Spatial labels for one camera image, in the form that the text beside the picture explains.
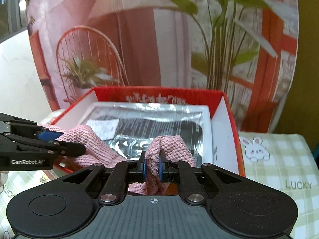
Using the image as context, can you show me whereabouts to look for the pink knitted cloth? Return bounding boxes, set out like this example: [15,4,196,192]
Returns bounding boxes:
[37,123,197,196]

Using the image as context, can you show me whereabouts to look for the silver foil package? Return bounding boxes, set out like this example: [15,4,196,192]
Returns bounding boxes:
[79,102,216,167]

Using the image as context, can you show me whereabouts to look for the printed room backdrop poster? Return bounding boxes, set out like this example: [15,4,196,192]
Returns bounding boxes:
[25,0,298,133]

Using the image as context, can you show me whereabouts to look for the red strawberry cardboard box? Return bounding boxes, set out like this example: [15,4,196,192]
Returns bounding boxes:
[49,86,246,196]

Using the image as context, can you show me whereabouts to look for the green checkered bunny tablecloth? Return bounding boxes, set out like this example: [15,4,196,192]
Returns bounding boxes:
[1,122,318,238]

